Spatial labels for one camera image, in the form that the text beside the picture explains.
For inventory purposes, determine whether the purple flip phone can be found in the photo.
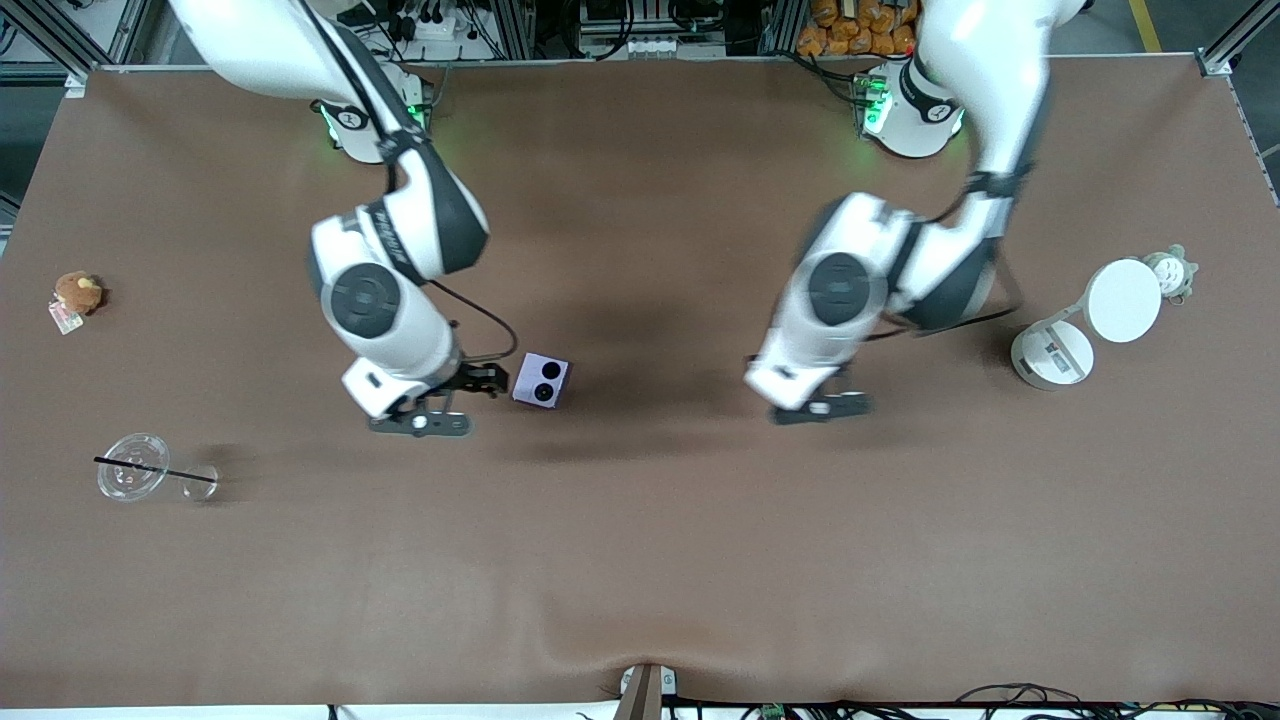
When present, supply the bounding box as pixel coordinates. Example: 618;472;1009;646
511;352;572;410

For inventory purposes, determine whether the black drinking straw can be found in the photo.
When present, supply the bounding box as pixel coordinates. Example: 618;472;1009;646
93;456;219;485

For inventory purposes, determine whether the clear plastic cup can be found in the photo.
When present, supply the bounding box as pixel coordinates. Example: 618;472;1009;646
96;432;220;504

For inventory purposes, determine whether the brown plush toy with tag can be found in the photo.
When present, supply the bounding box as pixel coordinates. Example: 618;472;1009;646
48;271;107;335

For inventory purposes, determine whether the white round desk lamp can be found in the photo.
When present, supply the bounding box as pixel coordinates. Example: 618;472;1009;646
1009;258;1164;392

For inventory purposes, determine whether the white power strip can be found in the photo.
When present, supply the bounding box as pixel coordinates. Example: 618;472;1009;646
392;8;459;43

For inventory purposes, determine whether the pile of orange snack bags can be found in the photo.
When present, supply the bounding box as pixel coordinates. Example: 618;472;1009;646
796;0;923;58

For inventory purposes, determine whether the grey equipment box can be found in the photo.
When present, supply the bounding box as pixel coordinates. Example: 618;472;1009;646
578;0;729;59

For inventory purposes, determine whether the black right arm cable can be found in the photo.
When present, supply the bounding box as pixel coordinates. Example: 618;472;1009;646
295;0;520;363

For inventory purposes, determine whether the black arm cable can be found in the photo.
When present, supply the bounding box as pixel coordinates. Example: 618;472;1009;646
295;0;520;363
865;165;1023;343

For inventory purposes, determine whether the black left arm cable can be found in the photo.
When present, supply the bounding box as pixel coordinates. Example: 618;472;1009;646
865;165;1023;343

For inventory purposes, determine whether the black cable bundle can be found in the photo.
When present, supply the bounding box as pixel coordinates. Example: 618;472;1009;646
665;682;1280;720

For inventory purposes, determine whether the green grey plush keychain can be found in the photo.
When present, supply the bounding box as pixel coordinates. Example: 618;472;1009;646
1144;244;1199;305

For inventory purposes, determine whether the aluminium frame profile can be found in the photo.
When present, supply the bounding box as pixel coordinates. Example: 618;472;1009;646
0;0;153;83
1193;0;1280;79

